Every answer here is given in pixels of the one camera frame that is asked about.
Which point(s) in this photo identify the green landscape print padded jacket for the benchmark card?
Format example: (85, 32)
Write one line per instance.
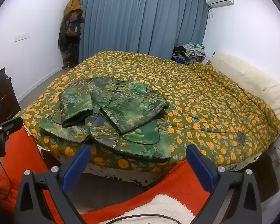
(121, 107)

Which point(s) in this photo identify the blue curtain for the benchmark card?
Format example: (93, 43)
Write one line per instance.
(142, 16)

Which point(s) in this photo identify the dark wooden cabinet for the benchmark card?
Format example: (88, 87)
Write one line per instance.
(4, 100)

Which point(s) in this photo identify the orange fleece robe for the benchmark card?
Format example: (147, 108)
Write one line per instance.
(21, 158)

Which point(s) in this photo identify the hanging dark and brown clothes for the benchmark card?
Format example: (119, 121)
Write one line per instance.
(71, 32)

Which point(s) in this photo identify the cream padded headboard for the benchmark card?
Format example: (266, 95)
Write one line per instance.
(247, 77)

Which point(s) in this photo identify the green quilt with orange flowers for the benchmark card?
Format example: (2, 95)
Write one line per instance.
(200, 93)

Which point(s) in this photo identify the pile of mixed clothes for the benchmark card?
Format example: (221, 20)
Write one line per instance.
(189, 52)

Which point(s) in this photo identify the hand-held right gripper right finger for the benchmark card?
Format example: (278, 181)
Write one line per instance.
(199, 168)

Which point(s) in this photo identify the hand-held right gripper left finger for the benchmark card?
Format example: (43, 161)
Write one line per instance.
(74, 168)

